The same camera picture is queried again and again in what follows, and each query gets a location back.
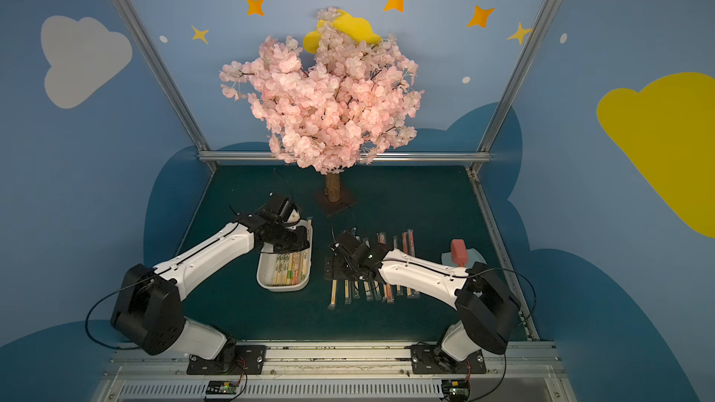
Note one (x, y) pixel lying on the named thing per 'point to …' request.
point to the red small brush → (459, 252)
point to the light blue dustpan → (473, 257)
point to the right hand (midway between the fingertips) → (340, 267)
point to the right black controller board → (456, 390)
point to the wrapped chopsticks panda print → (283, 274)
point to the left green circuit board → (222, 387)
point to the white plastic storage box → (302, 264)
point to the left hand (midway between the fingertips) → (309, 241)
